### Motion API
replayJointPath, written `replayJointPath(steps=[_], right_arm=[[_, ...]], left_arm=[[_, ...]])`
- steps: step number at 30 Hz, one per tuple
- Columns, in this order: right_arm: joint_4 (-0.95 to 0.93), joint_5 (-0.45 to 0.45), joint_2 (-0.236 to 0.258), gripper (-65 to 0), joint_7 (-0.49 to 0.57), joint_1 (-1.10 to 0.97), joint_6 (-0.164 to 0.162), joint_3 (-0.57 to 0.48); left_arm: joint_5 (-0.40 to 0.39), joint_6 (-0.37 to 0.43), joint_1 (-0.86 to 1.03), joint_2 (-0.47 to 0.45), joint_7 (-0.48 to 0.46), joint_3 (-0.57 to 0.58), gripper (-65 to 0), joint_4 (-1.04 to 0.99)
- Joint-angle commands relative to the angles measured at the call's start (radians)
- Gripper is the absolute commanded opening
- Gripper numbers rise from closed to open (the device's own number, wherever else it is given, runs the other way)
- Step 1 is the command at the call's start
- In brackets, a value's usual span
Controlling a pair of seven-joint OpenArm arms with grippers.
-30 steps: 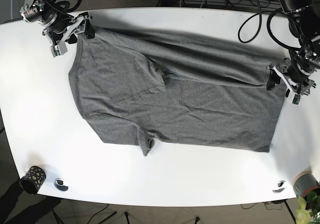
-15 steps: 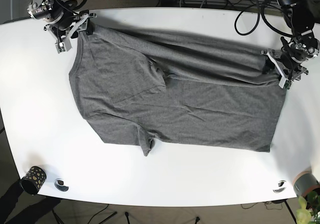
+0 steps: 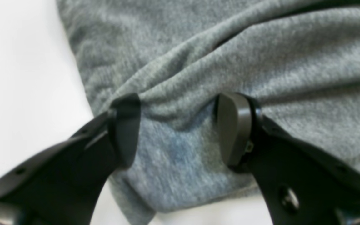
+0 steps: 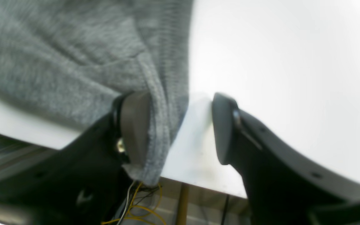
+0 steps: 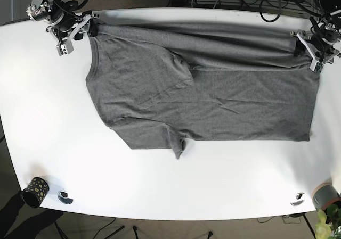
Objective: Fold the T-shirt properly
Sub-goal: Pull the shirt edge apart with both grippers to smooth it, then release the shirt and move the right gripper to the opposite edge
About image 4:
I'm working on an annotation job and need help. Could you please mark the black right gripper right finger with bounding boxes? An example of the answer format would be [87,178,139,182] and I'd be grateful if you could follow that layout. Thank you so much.
[212,93,360,225]

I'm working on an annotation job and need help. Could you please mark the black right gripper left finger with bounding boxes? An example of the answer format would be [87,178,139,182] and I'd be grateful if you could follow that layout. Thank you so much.
[0,91,152,225]

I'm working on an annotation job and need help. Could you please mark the grey T-shirt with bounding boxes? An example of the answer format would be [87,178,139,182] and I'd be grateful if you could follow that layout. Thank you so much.
[0,0,193,185]

